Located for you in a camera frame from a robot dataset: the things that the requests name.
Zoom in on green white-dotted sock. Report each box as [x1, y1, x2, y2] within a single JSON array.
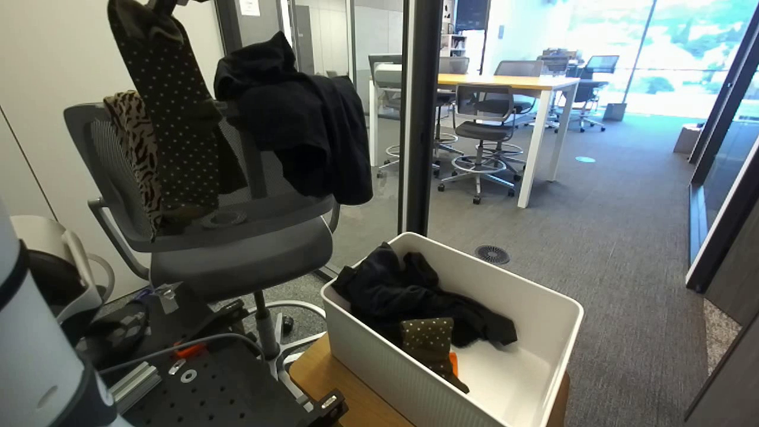
[[106, 0, 246, 236]]

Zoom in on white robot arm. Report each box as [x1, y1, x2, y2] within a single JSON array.
[[0, 208, 131, 427]]

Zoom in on black clothes in box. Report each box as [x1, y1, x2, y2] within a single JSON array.
[[332, 243, 518, 348]]

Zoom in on black garment on chair back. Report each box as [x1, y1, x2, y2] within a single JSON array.
[[213, 30, 373, 204]]

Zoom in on grey office chair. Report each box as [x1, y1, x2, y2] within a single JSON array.
[[62, 98, 342, 374]]

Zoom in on grey stool chair near table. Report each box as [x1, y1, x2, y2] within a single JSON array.
[[436, 91, 521, 204]]

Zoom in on orange cloth in box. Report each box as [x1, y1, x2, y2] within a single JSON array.
[[449, 352, 457, 377]]

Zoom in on white plastic storage box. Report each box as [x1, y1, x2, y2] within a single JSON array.
[[321, 233, 584, 427]]

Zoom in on wooden office table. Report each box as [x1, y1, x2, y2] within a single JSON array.
[[366, 68, 584, 212]]

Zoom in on leopard print cloth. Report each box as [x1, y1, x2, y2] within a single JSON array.
[[105, 91, 164, 230]]

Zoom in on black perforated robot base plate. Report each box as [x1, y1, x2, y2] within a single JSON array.
[[125, 341, 343, 427]]

